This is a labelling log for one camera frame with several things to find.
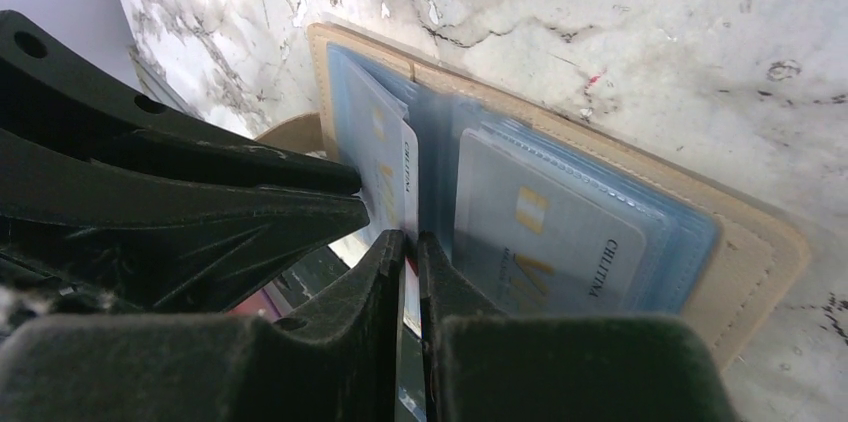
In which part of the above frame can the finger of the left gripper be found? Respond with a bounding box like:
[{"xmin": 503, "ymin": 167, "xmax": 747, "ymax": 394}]
[
  {"xmin": 1, "ymin": 10, "xmax": 361, "ymax": 195},
  {"xmin": 1, "ymin": 130, "xmax": 368, "ymax": 313}
]

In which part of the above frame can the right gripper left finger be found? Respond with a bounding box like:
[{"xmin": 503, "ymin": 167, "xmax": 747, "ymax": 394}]
[{"xmin": 1, "ymin": 230, "xmax": 405, "ymax": 421}]

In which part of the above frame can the white card in sleeve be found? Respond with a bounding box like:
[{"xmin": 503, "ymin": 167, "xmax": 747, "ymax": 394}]
[{"xmin": 452, "ymin": 129, "xmax": 648, "ymax": 313}]

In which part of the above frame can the silver card with stripe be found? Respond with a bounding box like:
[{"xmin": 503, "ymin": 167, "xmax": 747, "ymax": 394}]
[{"xmin": 327, "ymin": 51, "xmax": 420, "ymax": 334}]

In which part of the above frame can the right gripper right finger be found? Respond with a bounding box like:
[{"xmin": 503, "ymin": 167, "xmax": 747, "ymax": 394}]
[{"xmin": 417, "ymin": 232, "xmax": 738, "ymax": 421}]

